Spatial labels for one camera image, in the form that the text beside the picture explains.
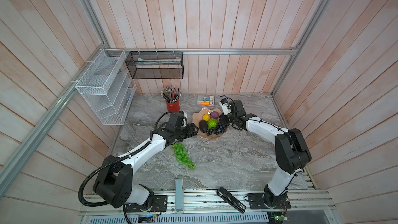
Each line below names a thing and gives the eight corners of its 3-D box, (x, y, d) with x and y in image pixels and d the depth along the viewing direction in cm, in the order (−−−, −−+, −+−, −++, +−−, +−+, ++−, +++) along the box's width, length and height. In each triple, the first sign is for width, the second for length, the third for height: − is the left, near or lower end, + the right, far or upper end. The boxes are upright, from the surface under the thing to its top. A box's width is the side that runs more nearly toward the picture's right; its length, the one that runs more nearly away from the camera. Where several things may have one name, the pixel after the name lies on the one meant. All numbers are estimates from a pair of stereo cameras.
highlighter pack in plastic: (197, 104, 117) (197, 102, 114) (197, 98, 121) (197, 96, 119) (213, 105, 117) (214, 102, 114) (213, 98, 121) (213, 96, 119)
